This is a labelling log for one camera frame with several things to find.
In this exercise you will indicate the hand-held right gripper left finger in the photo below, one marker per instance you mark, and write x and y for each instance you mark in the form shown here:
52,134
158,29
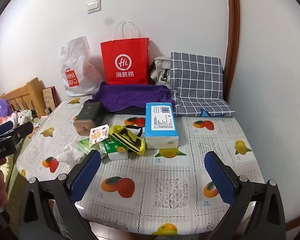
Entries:
86,172

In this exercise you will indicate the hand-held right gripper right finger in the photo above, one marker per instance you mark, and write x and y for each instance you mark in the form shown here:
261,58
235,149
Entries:
220,180

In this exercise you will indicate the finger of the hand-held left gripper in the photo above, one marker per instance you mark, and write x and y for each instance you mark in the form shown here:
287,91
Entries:
2,125
22,130

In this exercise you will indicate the white sock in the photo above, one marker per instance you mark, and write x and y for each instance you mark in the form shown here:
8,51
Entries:
70,155

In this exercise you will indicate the light green tissue packet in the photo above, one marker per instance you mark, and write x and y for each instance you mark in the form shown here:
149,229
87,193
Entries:
86,146

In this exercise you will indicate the dark green printed packet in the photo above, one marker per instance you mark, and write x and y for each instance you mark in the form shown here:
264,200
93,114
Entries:
113,146

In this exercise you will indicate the fruit print sachet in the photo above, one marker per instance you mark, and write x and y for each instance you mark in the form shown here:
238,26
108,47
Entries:
98,135

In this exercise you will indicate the dark green box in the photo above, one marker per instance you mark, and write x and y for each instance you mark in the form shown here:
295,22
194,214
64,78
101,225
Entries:
88,118

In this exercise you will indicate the blue tissue pack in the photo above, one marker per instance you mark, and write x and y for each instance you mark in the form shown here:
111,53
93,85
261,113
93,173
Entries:
160,125

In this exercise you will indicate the purple towel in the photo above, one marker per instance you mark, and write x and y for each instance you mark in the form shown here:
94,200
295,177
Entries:
130,97

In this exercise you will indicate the person's left forearm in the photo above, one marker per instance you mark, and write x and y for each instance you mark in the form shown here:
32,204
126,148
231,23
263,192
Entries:
2,225

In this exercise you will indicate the spotted white cloth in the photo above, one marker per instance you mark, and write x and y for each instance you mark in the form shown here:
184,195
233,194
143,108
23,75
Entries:
23,116

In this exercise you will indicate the purple plush toy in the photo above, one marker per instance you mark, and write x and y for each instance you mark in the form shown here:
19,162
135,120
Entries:
2,108

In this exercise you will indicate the light green bed sheet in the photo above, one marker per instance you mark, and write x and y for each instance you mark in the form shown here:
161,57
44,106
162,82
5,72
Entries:
13,172

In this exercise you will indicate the wooden headboard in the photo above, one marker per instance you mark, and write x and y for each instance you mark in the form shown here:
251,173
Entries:
22,97

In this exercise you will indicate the patterned brown box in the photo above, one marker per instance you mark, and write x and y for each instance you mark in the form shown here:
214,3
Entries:
49,98

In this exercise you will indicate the fruit print tablecloth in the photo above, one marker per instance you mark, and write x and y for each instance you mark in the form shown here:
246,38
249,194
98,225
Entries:
165,180

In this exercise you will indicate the white plastic shopping bag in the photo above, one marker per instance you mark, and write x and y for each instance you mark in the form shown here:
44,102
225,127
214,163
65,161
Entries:
75,72

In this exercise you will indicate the grey checked cushion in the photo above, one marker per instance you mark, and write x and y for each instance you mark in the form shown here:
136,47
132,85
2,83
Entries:
197,80

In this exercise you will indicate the red paper bag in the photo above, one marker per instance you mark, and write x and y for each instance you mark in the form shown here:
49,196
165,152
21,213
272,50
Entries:
125,62

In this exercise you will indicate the beige backpack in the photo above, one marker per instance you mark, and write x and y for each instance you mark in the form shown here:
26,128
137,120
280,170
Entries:
160,71

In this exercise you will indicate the white wall light switch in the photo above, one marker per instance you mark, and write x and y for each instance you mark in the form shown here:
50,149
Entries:
93,6

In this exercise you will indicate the brown wooden door frame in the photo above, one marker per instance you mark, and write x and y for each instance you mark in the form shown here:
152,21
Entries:
233,30

